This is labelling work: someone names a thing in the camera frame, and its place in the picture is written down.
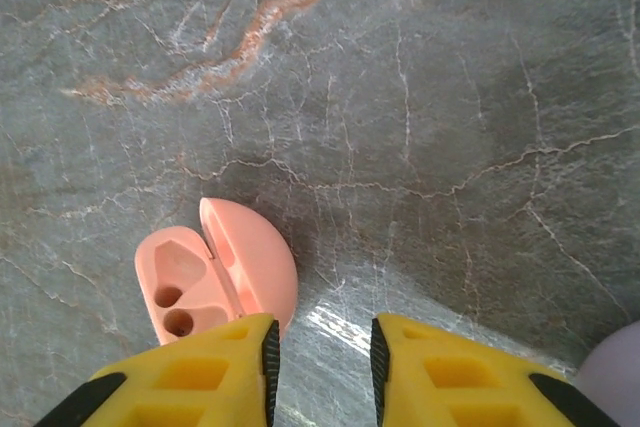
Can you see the purple earbud charging case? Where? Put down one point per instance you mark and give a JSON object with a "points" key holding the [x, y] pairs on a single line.
{"points": [[615, 362]]}

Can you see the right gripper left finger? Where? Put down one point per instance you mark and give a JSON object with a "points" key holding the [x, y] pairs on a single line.
{"points": [[190, 382]]}

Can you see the pink earbud charging case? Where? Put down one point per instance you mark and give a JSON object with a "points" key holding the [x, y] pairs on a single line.
{"points": [[260, 257]]}

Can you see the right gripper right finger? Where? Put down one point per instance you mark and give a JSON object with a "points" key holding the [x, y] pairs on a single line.
{"points": [[460, 387]]}

